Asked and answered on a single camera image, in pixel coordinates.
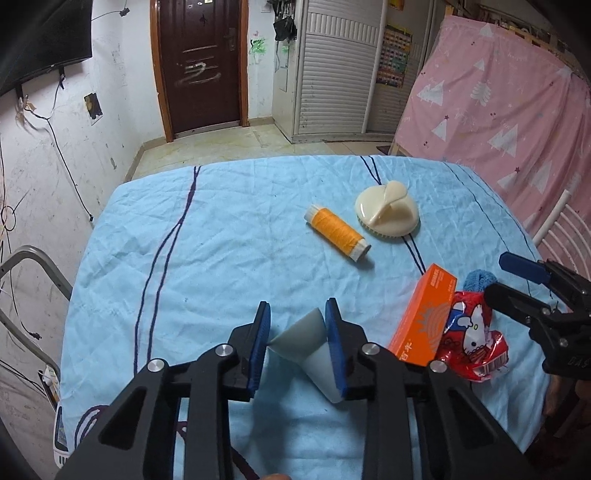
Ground orange cardboard box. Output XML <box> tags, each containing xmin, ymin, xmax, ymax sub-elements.
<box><xmin>388</xmin><ymin>264</ymin><xmax>457</xmax><ymax>366</ymax></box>

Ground dark brown door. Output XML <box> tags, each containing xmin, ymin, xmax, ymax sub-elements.
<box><xmin>149</xmin><ymin>1</ymin><xmax>249</xmax><ymax>142</ymax></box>

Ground cream round brush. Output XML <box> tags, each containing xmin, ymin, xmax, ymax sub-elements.
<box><xmin>355</xmin><ymin>181</ymin><xmax>420</xmax><ymax>239</ymax></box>

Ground black wall cable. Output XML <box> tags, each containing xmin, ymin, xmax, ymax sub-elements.
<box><xmin>18</xmin><ymin>82</ymin><xmax>96</xmax><ymax>229</ymax></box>

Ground colourful wall chart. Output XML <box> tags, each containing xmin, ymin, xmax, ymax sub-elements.
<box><xmin>377</xmin><ymin>25</ymin><xmax>413</xmax><ymax>88</ymax></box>

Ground grey metal frame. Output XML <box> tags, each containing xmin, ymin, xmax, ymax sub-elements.
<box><xmin>1</xmin><ymin>245</ymin><xmax>72</xmax><ymax>374</ymax></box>

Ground light blue bed sheet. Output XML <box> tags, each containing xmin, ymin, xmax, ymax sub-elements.
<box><xmin>61</xmin><ymin>156</ymin><xmax>558</xmax><ymax>479</ymax></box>

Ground pink tree-print curtain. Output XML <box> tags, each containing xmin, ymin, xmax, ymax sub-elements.
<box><xmin>394</xmin><ymin>16</ymin><xmax>590</xmax><ymax>233</ymax></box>

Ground white louvered wardrobe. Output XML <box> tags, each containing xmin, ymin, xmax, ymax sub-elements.
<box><xmin>273</xmin><ymin>1</ymin><xmax>445</xmax><ymax>143</ymax></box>

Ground person's right hand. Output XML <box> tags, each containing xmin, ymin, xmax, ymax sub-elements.
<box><xmin>543</xmin><ymin>375</ymin><xmax>585</xmax><ymax>416</ymax></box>

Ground white power strip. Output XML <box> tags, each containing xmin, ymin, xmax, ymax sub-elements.
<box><xmin>40</xmin><ymin>365</ymin><xmax>69</xmax><ymax>469</ymax></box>

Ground black bag on hook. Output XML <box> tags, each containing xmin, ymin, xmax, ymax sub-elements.
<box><xmin>273</xmin><ymin>16</ymin><xmax>297</xmax><ymax>42</ymax></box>

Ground red snoopy snack packet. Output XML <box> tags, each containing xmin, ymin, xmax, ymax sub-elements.
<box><xmin>435</xmin><ymin>291</ymin><xmax>509</xmax><ymax>383</ymax></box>

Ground white metal chair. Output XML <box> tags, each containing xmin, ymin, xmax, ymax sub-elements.
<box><xmin>533</xmin><ymin>189</ymin><xmax>590</xmax><ymax>261</ymax></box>

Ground black wall television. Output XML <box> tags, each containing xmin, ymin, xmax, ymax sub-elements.
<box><xmin>0</xmin><ymin>0</ymin><xmax>93</xmax><ymax>94</ymax></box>

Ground orange thread spool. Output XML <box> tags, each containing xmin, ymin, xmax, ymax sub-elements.
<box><xmin>304</xmin><ymin>205</ymin><xmax>370</xmax><ymax>262</ymax></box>

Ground grey paper cone cup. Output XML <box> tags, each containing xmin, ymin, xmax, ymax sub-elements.
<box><xmin>267</xmin><ymin>308</ymin><xmax>342</xmax><ymax>404</ymax></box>

